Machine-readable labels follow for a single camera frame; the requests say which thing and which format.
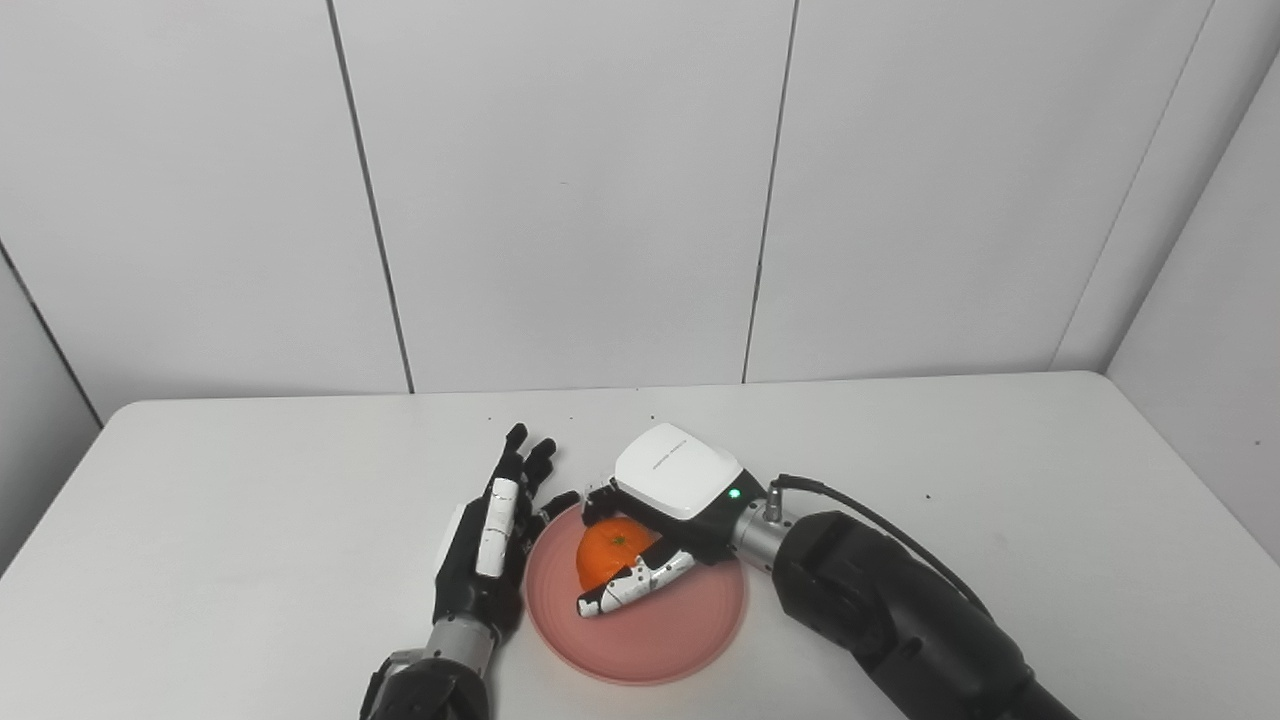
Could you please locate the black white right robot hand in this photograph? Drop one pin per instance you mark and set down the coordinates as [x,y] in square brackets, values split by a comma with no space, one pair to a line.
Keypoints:
[680,480]

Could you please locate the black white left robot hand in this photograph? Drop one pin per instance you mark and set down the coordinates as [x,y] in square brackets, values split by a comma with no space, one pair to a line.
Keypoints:
[485,560]

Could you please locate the orange fruit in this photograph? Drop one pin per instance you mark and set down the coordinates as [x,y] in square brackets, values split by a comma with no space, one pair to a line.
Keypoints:
[605,555]

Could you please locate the pink round plate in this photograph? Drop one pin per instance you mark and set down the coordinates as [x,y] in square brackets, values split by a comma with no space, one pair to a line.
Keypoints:
[650,630]

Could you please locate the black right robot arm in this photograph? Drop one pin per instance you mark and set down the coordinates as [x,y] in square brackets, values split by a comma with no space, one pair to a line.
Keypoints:
[880,610]

